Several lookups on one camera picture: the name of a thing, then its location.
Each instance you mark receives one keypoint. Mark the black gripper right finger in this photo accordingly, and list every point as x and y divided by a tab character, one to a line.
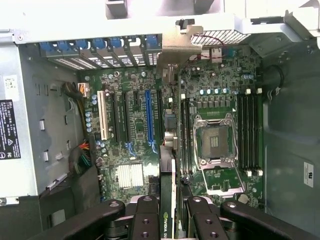
205	222

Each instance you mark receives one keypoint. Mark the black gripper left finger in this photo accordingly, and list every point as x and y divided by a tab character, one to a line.
146	222

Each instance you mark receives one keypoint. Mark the metal socket cover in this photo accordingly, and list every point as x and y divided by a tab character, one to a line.
226	193

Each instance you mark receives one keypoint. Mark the silver coin cell battery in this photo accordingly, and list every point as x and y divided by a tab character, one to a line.
243	198

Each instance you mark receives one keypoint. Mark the silver chipset heatsink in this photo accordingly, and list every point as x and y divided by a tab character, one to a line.
130	176

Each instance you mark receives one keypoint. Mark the CPU socket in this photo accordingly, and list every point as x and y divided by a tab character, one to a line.
216	141

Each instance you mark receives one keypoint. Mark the black air shroud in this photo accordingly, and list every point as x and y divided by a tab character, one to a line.
62	200

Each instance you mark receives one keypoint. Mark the black RAM slot white clips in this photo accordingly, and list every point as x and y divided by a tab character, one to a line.
259	132
248	132

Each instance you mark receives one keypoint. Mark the green motherboard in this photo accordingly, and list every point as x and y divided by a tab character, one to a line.
140	120

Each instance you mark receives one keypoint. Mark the long black expansion slot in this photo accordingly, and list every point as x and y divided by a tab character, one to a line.
125	117
160	112
116	117

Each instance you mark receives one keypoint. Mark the blue expansion slot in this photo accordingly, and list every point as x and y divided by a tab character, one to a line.
149	115

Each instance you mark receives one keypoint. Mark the white expansion slot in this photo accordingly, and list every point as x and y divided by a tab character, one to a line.
102	115

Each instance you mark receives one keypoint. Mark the open black PC case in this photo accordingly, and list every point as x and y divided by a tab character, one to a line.
287	140

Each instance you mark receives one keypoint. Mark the short black expansion slot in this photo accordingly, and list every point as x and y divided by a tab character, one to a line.
136	98

